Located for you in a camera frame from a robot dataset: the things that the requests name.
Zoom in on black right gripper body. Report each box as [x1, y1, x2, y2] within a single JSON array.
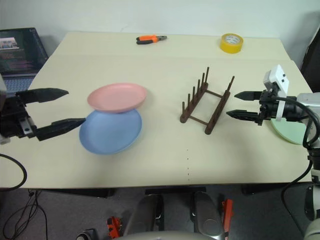
[[255, 88, 280, 127]]

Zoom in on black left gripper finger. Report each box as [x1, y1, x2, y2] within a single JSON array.
[[16, 87, 70, 105], [36, 117, 87, 142]]

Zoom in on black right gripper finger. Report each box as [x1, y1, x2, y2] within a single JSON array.
[[225, 109, 260, 123], [234, 91, 262, 102]]

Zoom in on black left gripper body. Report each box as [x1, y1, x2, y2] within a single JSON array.
[[0, 96, 39, 140]]

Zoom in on green plate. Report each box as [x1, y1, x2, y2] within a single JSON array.
[[269, 116, 307, 146]]

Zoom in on blue plate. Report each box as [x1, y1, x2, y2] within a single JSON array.
[[78, 107, 144, 156]]

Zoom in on brown wooden rack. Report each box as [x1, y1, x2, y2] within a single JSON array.
[[179, 66, 236, 136]]

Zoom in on yellow tape roll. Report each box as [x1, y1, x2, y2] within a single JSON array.
[[219, 32, 244, 55]]

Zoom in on open laptop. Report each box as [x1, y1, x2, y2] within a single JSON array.
[[0, 27, 50, 100]]

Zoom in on black chair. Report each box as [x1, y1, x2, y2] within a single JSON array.
[[299, 14, 320, 86]]

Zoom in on red and black floor tool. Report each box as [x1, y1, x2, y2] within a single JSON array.
[[219, 198, 235, 236], [106, 215, 126, 240]]

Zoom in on grey rounded robot leg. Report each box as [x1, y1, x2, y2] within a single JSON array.
[[190, 191, 230, 237], [124, 193, 166, 234]]

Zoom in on small grey floor device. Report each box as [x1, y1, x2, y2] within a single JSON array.
[[75, 228, 97, 240]]

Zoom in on orange marker pen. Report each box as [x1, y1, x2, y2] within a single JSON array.
[[135, 34, 169, 46]]

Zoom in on grey robot torso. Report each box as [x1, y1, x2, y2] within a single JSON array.
[[112, 231, 226, 240]]

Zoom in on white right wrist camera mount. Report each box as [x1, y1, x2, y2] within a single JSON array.
[[262, 64, 291, 123]]

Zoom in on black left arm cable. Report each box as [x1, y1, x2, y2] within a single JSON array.
[[0, 153, 29, 192]]

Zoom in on thin black floor cable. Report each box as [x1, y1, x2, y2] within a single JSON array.
[[0, 189, 49, 240]]

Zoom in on black table frame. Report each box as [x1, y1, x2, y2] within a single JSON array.
[[0, 183, 311, 200]]

